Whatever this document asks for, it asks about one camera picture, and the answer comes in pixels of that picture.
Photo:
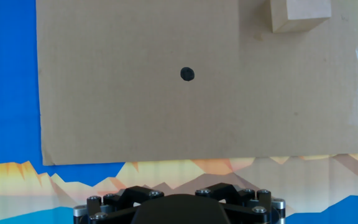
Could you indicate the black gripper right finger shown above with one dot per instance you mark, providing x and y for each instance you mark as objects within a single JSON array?
[{"x": 247, "y": 205}]

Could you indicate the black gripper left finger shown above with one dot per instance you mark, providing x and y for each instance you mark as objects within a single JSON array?
[{"x": 110, "y": 208}]

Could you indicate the small wooden block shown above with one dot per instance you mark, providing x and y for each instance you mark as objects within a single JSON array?
[{"x": 294, "y": 21}]

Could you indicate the brown cardboard sheet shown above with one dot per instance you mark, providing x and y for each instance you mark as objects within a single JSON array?
[{"x": 135, "y": 109}]

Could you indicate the blue mountain print cloth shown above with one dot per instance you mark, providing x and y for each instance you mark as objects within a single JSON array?
[{"x": 8, "y": 93}]

